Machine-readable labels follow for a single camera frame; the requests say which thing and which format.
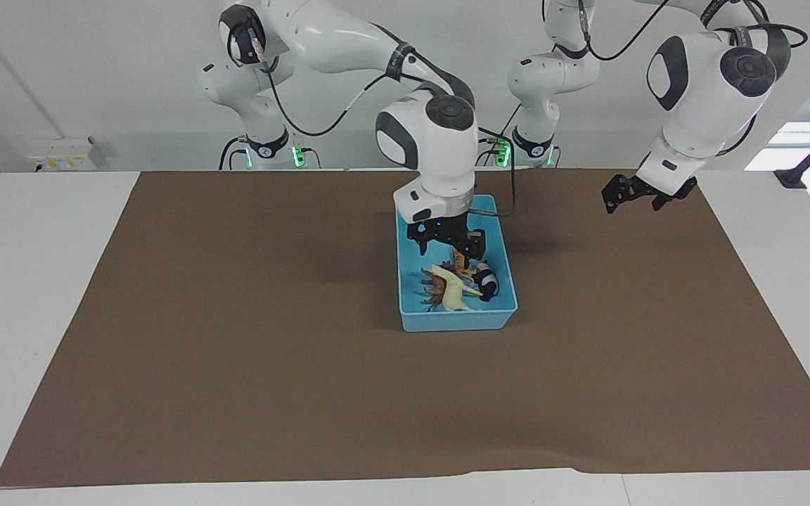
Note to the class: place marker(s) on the white wall socket box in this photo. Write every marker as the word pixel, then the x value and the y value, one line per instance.
pixel 60 154

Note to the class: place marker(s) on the brown lion toy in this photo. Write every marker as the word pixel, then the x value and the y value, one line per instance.
pixel 434 288

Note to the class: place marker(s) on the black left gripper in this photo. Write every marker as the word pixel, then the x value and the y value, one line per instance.
pixel 661 185

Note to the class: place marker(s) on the cream horse toy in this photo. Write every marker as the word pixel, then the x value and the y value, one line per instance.
pixel 451 288

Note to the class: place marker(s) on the light blue storage box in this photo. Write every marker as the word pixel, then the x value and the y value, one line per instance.
pixel 447 320

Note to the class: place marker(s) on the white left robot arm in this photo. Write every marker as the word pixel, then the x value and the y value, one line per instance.
pixel 700 84

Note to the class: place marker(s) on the orange tiger toy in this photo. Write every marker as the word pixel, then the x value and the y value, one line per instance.
pixel 458 261

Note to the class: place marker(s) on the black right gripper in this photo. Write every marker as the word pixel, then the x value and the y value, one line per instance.
pixel 444 228

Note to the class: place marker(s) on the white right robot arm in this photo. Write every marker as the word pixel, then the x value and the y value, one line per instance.
pixel 440 161

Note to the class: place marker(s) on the brown table mat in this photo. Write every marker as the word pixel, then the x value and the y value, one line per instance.
pixel 236 351

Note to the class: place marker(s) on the black white panda toy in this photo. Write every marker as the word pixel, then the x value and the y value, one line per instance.
pixel 487 281

